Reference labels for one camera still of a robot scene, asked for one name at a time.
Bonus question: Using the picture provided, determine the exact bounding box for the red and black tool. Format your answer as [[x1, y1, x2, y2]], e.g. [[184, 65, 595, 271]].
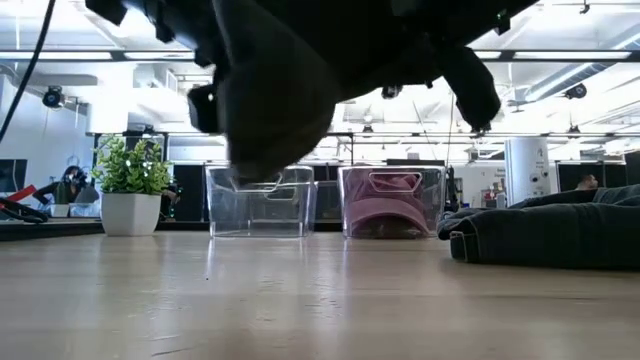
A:
[[0, 183, 49, 225]]

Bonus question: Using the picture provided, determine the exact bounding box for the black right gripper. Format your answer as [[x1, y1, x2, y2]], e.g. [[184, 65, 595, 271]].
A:
[[334, 0, 540, 133]]

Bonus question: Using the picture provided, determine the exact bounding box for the green plant in white pot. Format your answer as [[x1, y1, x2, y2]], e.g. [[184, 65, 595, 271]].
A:
[[89, 134, 174, 238]]

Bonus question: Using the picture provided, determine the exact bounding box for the dark olive baseball cap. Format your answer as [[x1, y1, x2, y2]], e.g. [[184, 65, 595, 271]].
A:
[[214, 0, 346, 184], [437, 183, 640, 272]]

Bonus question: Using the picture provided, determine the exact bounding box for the black ceiling spotlight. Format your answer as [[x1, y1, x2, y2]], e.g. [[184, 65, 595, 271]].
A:
[[41, 85, 66, 109], [564, 82, 589, 101]]

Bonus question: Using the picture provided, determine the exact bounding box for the white round column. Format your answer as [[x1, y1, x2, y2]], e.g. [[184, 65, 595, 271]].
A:
[[503, 137, 552, 221]]

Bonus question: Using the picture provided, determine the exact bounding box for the clear plastic bin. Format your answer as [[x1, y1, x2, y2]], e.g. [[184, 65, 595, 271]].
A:
[[337, 164, 448, 240], [204, 164, 319, 239]]

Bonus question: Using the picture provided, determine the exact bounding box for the small cactus in white pot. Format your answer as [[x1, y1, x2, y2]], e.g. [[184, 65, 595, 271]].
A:
[[49, 180, 71, 219]]

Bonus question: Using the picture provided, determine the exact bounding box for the maroon baseball cap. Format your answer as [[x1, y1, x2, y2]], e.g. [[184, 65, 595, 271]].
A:
[[343, 172, 426, 209]]

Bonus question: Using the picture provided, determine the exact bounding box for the black computer monitor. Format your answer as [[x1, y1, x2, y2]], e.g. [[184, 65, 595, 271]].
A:
[[0, 158, 29, 194]]

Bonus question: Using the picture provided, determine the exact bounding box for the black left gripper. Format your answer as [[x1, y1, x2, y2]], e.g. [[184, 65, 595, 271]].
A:
[[84, 0, 224, 134]]

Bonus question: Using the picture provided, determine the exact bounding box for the person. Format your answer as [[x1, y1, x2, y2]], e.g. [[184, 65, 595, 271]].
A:
[[574, 173, 600, 192], [32, 164, 101, 219]]

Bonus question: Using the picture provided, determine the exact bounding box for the pink garment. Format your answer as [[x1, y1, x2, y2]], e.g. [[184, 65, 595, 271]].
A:
[[347, 197, 432, 239]]

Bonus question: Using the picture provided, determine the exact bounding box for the black hanging cable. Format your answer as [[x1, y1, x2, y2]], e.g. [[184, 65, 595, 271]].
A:
[[0, 0, 57, 144]]

